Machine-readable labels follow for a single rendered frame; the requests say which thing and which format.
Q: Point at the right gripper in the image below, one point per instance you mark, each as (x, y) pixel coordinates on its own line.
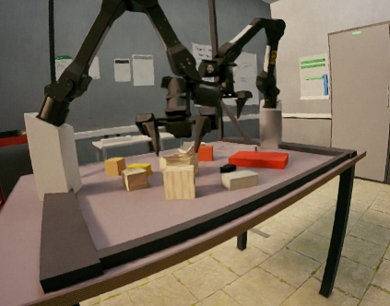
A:
(178, 103)

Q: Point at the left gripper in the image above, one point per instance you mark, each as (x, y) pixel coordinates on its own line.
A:
(242, 95)

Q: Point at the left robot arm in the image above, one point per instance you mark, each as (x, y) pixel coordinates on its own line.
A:
(230, 51)

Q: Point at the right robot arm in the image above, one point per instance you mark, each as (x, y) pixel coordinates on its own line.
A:
(75, 77)

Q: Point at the white rectangular block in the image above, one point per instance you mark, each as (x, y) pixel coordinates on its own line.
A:
(239, 180)

